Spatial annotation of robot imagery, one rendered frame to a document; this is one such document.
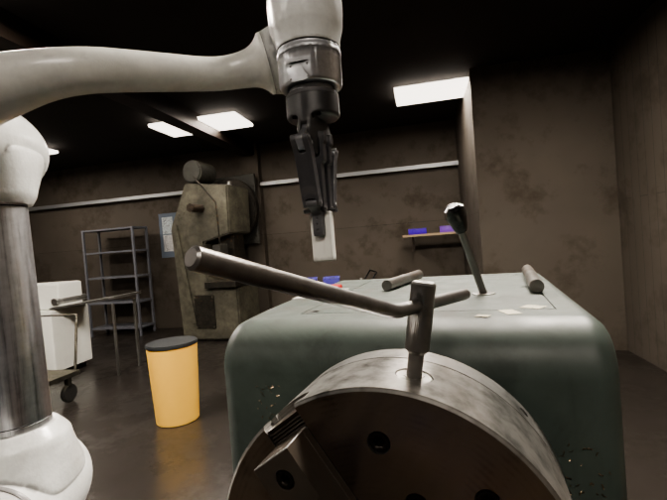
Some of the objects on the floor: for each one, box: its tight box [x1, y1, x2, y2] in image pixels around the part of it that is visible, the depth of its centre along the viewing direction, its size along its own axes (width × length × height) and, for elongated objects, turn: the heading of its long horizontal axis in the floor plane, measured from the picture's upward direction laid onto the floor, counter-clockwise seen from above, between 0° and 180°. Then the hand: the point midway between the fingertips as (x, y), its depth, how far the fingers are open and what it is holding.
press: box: [172, 160, 260, 339], centre depth 668 cm, size 143×123×273 cm
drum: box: [145, 335, 200, 428], centre depth 351 cm, size 40×40×64 cm
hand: (323, 236), depth 61 cm, fingers closed
